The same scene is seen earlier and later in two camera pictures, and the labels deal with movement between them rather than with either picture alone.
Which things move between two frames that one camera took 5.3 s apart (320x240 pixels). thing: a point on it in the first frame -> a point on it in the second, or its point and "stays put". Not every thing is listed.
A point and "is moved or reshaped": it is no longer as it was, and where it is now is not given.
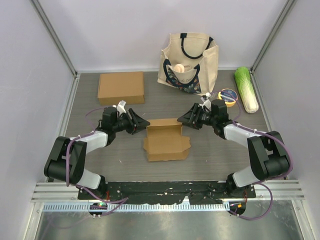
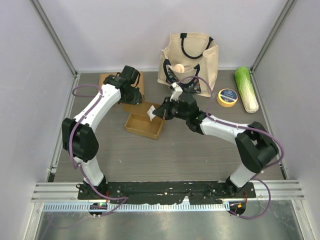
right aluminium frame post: (286, 9) stays put
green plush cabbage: (247, 89) stays put
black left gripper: (139, 123) -> (137, 99)
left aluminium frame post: (43, 17) stays put
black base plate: (147, 192) stays put
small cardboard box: (164, 141) is moved or reshaped
